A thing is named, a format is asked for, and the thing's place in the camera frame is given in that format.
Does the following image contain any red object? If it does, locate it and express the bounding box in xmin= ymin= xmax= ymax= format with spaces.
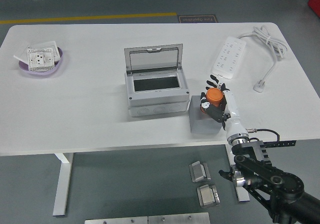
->
xmin=307 ymin=0 xmax=320 ymax=13

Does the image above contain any grey metal clamp block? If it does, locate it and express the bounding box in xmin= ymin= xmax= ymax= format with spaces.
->
xmin=189 ymin=161 xmax=212 ymax=184
xmin=196 ymin=184 xmax=221 ymax=208

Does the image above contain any white printed socket module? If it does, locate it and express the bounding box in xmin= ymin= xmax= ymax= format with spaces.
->
xmin=26 ymin=47 xmax=56 ymax=72

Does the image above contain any white power cord with plug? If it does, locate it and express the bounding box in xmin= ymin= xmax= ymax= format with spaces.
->
xmin=236 ymin=25 xmax=289 ymax=93

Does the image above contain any orange cylinder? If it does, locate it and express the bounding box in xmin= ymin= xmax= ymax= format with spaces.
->
xmin=205 ymin=87 xmax=224 ymax=108

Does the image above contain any white power strip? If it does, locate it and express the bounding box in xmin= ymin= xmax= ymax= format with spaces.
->
xmin=211 ymin=36 xmax=247 ymax=79

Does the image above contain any white flat plate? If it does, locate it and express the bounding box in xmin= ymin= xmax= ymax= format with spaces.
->
xmin=13 ymin=45 xmax=30 ymax=65

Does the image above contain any dark floor sign with text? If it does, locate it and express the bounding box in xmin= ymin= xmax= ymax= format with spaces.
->
xmin=177 ymin=14 xmax=219 ymax=24

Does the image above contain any white square wall plate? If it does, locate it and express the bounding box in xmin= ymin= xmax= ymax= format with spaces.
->
xmin=26 ymin=40 xmax=62 ymax=61

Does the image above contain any grey metal base plate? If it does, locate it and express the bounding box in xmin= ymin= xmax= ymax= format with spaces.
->
xmin=147 ymin=212 xmax=211 ymax=224
xmin=84 ymin=216 xmax=149 ymax=224

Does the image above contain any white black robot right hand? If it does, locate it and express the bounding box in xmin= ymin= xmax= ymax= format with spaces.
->
xmin=199 ymin=74 xmax=250 ymax=141

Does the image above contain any grey enclosure box clear lid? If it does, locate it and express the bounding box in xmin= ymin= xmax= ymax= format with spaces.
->
xmin=123 ymin=43 xmax=190 ymax=118

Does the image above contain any purple bowl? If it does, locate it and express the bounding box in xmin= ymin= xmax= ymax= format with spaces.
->
xmin=18 ymin=46 xmax=65 ymax=78

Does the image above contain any grey cube with round hole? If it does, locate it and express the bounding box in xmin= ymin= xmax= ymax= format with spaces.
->
xmin=189 ymin=95 xmax=224 ymax=136

